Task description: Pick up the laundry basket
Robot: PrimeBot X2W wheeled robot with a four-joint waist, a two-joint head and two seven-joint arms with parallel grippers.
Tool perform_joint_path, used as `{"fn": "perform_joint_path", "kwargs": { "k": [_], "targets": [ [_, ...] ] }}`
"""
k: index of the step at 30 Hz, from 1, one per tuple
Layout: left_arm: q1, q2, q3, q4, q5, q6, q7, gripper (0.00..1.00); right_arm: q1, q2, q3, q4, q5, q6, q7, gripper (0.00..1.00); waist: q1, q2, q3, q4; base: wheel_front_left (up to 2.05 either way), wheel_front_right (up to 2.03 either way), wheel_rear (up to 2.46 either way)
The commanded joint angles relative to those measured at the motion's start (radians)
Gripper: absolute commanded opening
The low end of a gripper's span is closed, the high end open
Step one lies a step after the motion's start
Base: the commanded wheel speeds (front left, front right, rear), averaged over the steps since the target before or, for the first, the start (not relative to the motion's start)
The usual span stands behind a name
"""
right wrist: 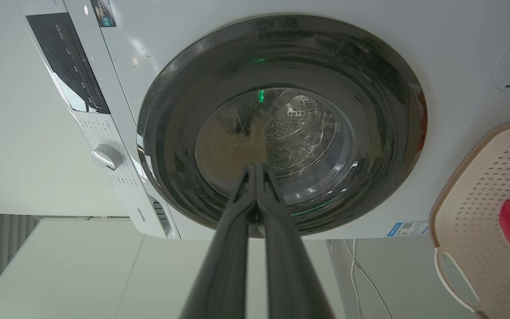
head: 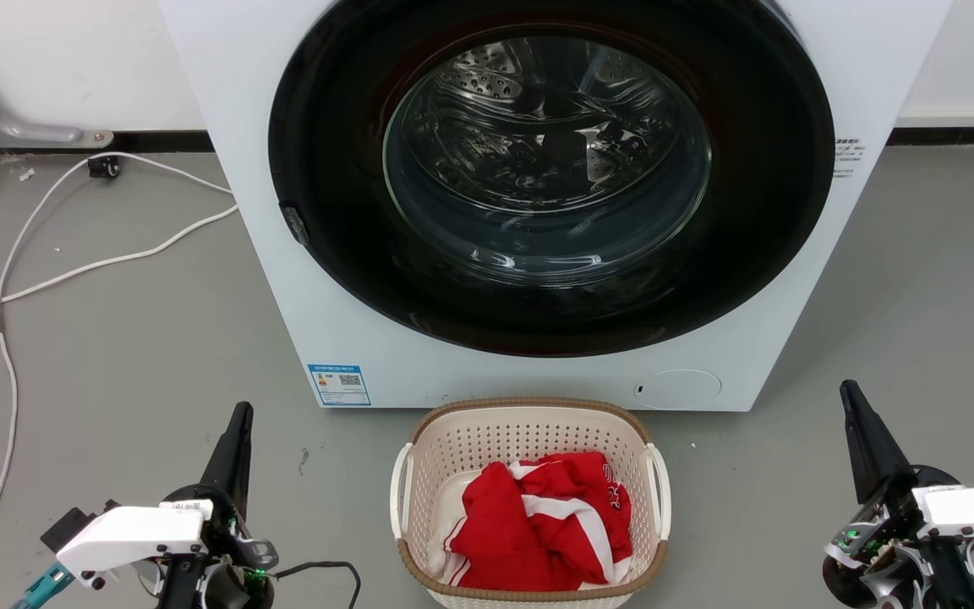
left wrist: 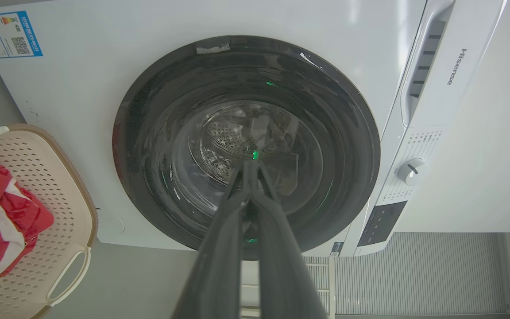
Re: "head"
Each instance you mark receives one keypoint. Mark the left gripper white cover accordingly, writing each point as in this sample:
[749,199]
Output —
[132,533]

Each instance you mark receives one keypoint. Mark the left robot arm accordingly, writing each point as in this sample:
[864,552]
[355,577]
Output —
[216,588]

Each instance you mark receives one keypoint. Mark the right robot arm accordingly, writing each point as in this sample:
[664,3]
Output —
[901,575]

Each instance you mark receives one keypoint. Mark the beige perforated plastic laundry basket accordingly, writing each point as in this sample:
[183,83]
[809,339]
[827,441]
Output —
[529,431]

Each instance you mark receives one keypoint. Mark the blue energy label sticker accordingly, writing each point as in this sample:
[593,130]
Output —
[339,385]

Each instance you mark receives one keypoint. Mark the round white filter cover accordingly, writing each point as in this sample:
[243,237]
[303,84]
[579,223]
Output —
[677,389]

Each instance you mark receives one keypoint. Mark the round black glass washer door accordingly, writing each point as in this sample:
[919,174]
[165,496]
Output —
[343,254]

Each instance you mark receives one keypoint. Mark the small printed text label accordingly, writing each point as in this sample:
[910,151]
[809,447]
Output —
[847,157]

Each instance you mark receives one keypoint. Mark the red and white garment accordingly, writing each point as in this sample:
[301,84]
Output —
[521,533]

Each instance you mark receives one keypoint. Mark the small black floor fitting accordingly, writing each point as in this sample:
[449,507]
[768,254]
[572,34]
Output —
[104,167]

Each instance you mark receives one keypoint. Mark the black baseboard strip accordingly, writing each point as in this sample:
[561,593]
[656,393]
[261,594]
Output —
[960,135]

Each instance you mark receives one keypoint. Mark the white front-load washing machine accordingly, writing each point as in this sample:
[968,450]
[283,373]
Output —
[250,76]

